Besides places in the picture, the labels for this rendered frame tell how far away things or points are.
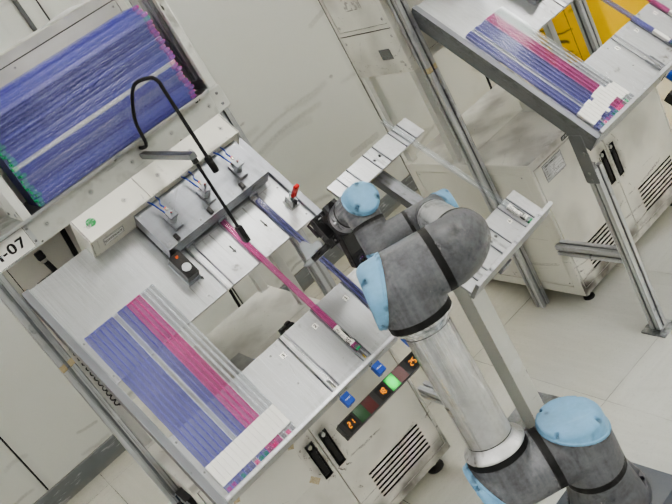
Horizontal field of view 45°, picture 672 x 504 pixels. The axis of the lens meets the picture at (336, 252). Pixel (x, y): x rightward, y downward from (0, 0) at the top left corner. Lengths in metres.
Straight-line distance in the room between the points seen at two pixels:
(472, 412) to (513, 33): 1.53
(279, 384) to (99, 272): 0.53
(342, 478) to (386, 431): 0.19
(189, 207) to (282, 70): 2.06
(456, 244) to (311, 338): 0.78
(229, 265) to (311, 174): 2.11
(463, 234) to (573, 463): 0.45
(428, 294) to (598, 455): 0.42
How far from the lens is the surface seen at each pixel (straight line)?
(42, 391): 3.76
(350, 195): 1.70
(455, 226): 1.33
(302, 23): 4.16
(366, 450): 2.47
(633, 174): 3.15
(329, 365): 1.99
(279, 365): 1.98
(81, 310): 2.07
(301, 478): 2.37
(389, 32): 2.82
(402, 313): 1.32
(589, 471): 1.52
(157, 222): 2.08
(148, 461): 2.38
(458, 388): 1.40
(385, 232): 1.71
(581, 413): 1.50
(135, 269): 2.10
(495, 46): 2.62
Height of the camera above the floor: 1.77
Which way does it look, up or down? 24 degrees down
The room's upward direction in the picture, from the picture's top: 31 degrees counter-clockwise
